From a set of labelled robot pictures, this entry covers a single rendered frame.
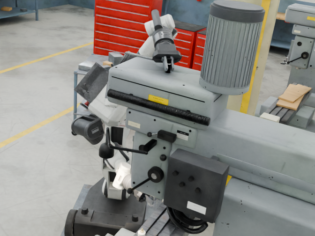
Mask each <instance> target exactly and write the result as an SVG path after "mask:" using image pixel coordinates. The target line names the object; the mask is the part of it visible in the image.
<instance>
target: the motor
mask: <svg viewBox="0 0 315 236"><path fill-rule="evenodd" d="M264 15H265V10H264V9H263V7H261V6H259V5H256V4H251V3H246V2H241V1H233V0H215V1H213V3H211V5H210V15H209V21H208V27H207V33H206V39H205V46H204V52H203V59H202V67H201V73H200V79H199V84H200V85H201V86H202V87H203V88H204V89H206V90H208V91H211V92H214V93H218V94H223V95H232V96H234V95H242V94H245V93H247V92H248V91H249V87H250V82H251V77H252V72H253V68H254V63H255V57H256V53H257V48H258V43H259V39H260V34H261V29H262V25H263V20H264Z"/></svg>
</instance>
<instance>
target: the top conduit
mask: <svg viewBox="0 0 315 236"><path fill-rule="evenodd" d="M107 96H108V97H111V98H114V99H118V100H121V101H124V102H127V103H131V104H135V105H138V106H142V107H144V108H147V109H151V110H154V111H159V112H161V113H164V114H168V115H171V116H175V117H179V118H182V119H185V120H188V121H192V122H195V123H199V124H201V125H206V126H209V124H210V118H209V117H206V116H203V115H198V114H195V113H191V112H190V111H189V110H187V111H185V110H181V109H177V108H174V107H172V106H168V105H165V104H160V103H157V102H154V101H151V100H147V99H144V98H141V97H137V96H134V95H133V94H126V93H123V92H119V91H116V90H113V89H109V90H108V92H107Z"/></svg>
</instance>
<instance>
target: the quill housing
mask: <svg viewBox="0 0 315 236"><path fill-rule="evenodd" d="M151 139H155V140H157V144H156V146H155V147H153V148H152V149H151V150H150V151H149V152H148V154H147V155H145V154H140V153H134V152H133V161H132V172H131V183H130V184H131V187H132V188H133V187H135V186H136V185H138V184H139V183H141V182H142V181H144V180H146V179H147V178H149V177H148V171H149V169H151V168H152V167H154V166H157V167H159V168H161V169H162V171H163V172H164V178H163V179H162V180H161V181H160V182H159V183H154V182H152V181H151V180H150V181H148V182H146V183H144V184H143V185H141V186H139V187H138V188H136V189H135V190H137V191H140V192H143V193H145V194H148V195H150V196H153V197H155V198H158V199H164V195H165V185H166V178H167V171H168V163H169V157H170V152H171V150H172V143H171V142H168V141H165V140H162V139H159V138H156V137H153V136H151V137H148V136H147V135H146V134H144V133H141V132H138V131H135V139H134V149H135V150H140V151H143V146H144V145H145V144H146V143H148V142H149V141H150V140H151ZM162 154H165V155H166V160H165V161H161V160H160V156H161V155H162Z"/></svg>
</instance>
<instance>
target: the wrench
mask: <svg viewBox="0 0 315 236"><path fill-rule="evenodd" d="M125 54H129V55H133V56H137V57H141V58H145V59H150V60H152V57H148V56H144V55H140V54H136V53H132V52H125Z"/></svg>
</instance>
